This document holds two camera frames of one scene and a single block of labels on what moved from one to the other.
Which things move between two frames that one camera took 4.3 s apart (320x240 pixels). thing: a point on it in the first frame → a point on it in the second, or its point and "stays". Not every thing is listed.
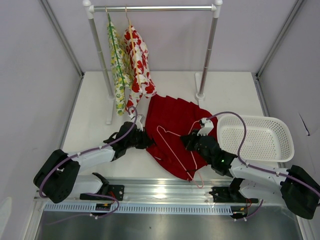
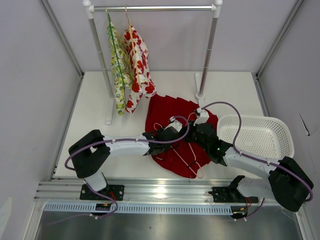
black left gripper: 146,141 → 161,130
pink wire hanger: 159,127 → 186,123
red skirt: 167,119 stays
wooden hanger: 133,47 stays
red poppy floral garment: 146,87 stays
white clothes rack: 200,93 stays
